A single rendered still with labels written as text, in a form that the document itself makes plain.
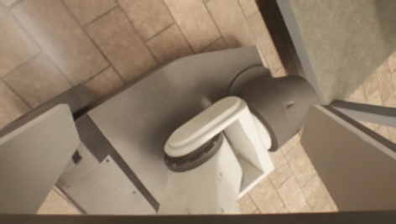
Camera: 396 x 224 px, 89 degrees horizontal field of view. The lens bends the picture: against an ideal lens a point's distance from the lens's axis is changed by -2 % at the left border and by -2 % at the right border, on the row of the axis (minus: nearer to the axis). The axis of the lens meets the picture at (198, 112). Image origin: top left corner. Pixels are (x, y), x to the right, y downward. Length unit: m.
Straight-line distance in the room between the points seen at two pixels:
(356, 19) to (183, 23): 0.57
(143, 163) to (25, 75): 0.40
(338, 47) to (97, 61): 0.76
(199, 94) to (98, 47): 0.33
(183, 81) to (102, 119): 0.22
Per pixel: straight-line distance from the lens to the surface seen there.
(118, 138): 0.54
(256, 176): 0.52
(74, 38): 0.70
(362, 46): 0.94
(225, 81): 0.60
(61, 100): 0.52
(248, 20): 0.86
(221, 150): 0.42
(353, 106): 0.79
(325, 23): 0.78
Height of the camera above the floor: 0.69
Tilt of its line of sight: 65 degrees down
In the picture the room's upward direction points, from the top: 116 degrees clockwise
